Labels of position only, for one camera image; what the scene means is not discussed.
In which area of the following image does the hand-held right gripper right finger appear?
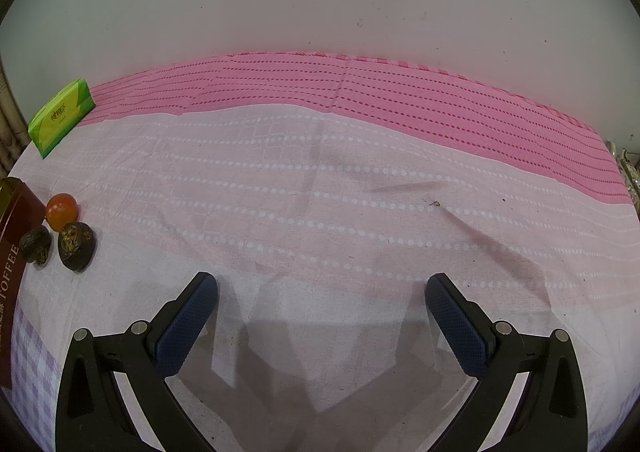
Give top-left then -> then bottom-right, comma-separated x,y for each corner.
425,273 -> 588,452

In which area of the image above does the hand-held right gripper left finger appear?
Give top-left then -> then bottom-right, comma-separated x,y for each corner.
55,272 -> 219,452

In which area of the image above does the gold metal tin box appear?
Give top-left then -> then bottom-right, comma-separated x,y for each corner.
0,177 -> 48,390

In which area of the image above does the small dark passion fruit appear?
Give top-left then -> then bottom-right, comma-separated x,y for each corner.
58,221 -> 96,273

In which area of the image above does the small orange mandarin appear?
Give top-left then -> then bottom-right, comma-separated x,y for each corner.
46,193 -> 80,228

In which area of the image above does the wrinkled dark passion fruit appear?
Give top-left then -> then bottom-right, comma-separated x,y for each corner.
19,225 -> 52,265

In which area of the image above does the pink and white tablecloth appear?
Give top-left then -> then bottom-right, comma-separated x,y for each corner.
0,50 -> 640,452

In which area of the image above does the shiny clear object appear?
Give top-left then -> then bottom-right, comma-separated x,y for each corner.
607,139 -> 640,208

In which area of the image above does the green tissue pack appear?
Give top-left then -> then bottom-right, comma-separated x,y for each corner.
27,78 -> 97,160

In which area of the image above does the bamboo print curtain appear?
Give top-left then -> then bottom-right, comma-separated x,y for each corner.
0,72 -> 28,178

